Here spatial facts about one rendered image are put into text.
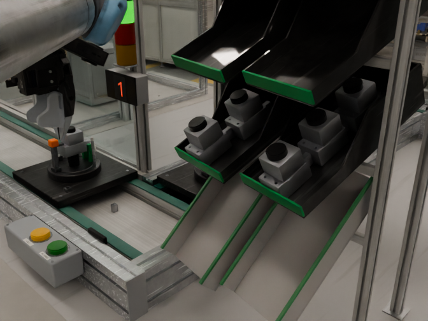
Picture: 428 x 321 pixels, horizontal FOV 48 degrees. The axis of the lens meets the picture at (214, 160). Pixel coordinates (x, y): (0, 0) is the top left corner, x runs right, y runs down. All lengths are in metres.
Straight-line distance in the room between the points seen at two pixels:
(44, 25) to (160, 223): 0.76
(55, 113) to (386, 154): 0.52
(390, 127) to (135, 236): 0.65
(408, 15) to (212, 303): 0.66
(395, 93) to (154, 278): 0.57
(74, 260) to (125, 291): 0.14
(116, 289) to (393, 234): 0.71
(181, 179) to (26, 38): 0.86
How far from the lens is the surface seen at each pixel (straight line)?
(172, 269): 1.01
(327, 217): 0.81
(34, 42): 0.47
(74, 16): 0.56
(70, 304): 1.06
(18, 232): 1.14
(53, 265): 1.02
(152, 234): 1.14
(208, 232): 0.90
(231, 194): 0.91
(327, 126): 0.71
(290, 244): 0.82
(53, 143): 1.29
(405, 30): 0.67
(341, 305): 1.05
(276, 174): 0.69
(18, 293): 1.13
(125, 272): 0.96
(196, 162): 0.79
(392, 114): 0.70
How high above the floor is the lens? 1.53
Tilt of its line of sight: 24 degrees down
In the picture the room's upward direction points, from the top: straight up
